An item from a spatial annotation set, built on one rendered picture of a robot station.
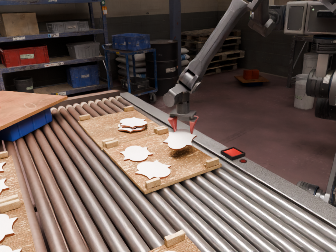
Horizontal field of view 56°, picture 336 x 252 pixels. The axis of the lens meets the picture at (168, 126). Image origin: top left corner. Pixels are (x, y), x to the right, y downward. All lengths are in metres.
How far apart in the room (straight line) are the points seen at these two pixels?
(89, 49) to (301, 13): 4.50
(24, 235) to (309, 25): 1.46
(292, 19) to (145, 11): 5.41
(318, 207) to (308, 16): 0.92
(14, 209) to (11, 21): 4.51
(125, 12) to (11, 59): 2.48
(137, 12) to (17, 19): 2.45
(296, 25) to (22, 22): 4.48
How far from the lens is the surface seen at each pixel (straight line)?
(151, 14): 6.99
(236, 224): 1.02
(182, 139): 1.32
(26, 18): 5.54
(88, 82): 5.85
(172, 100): 1.22
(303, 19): 1.70
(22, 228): 1.07
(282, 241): 0.99
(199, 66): 1.23
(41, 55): 5.53
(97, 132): 1.64
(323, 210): 1.15
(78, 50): 5.68
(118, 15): 6.64
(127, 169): 1.26
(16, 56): 5.46
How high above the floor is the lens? 1.56
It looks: 22 degrees down
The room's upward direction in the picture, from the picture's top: 2 degrees counter-clockwise
